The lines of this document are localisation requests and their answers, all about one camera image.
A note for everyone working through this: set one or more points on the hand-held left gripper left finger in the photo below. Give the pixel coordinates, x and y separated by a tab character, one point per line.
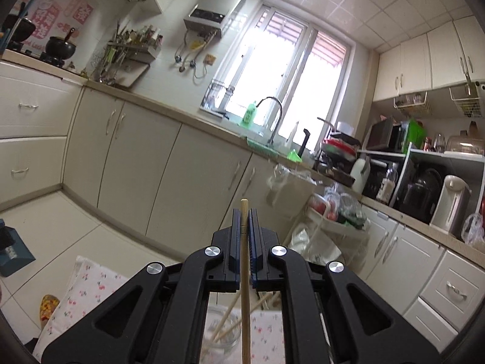
233	250

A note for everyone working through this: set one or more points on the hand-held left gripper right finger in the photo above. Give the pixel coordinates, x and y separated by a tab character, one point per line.
254	269

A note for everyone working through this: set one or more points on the light single chopstick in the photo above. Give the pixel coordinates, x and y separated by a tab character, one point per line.
245	311

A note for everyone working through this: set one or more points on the bundle of wooden chopsticks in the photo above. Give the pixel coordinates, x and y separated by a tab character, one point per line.
227	315

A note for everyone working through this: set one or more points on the clear glass jar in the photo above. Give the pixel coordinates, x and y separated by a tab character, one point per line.
229	347

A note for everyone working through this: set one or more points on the white plastic bag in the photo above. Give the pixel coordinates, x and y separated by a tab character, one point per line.
314	244

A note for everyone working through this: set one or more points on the clear hanging plastic bag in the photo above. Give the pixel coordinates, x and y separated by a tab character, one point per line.
288	182

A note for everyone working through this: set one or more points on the bag of red food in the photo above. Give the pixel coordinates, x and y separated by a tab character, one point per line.
326	205

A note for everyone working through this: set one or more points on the white trolley cart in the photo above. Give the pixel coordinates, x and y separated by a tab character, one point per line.
348	235

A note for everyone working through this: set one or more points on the green plastic scoop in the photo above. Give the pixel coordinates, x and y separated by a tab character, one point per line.
294	156

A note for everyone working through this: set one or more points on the cream sink base cabinets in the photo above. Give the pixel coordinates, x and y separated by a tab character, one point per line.
151	167

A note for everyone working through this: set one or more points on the white spray bottle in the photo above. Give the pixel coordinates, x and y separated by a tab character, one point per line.
293	136

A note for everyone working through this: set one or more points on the green dish soap bottle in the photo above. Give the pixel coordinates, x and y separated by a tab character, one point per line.
249	113

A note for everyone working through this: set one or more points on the white plastic jug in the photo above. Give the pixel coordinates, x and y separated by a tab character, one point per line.
360	176

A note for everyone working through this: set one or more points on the stack of pots and dishes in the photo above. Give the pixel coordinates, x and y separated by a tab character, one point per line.
337	151

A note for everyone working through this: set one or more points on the steel sink faucet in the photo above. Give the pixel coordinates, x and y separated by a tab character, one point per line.
278	113

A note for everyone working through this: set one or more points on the cream two door base cabinet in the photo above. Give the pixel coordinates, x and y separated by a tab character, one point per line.
401	258

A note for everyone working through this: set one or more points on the cherry print tablecloth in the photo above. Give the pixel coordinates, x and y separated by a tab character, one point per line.
87	292

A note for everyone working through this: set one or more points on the dark sauce bottle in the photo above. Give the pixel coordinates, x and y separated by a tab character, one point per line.
387	187

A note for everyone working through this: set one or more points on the kitchen window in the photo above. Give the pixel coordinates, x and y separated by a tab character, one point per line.
303	83

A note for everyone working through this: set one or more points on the black electric kettle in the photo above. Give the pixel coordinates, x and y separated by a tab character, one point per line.
420	197

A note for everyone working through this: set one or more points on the microwave oven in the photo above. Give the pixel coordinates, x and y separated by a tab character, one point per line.
382	134

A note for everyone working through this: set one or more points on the yellow patterned slipper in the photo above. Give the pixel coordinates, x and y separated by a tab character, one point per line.
49	307

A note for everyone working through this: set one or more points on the cream panelled drawer stack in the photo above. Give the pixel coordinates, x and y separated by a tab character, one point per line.
451	292

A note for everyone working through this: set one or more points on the cream thermo pot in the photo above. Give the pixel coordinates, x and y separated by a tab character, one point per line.
451	204

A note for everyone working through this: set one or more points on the white countertop shelf rack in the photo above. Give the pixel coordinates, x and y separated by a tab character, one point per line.
435	155

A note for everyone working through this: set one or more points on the dark teal dustpan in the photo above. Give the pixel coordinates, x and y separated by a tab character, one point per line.
15	258

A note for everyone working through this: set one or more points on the crumpled clear plastic bag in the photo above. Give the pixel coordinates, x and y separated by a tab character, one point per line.
473	228

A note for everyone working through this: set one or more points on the cream drawer unit under stove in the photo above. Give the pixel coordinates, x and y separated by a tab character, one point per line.
34	129

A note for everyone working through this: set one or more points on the silver water heater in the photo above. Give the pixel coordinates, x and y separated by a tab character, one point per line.
216	7

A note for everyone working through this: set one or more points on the cream corner upper cabinets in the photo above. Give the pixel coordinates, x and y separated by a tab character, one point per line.
428	60

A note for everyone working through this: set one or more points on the wall socket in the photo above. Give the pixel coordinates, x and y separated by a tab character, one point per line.
209	59

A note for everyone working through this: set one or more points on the wall utensil rack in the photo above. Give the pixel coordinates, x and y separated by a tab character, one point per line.
125	51

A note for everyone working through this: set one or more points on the pink wall poster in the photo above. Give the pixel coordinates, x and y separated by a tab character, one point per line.
68	3

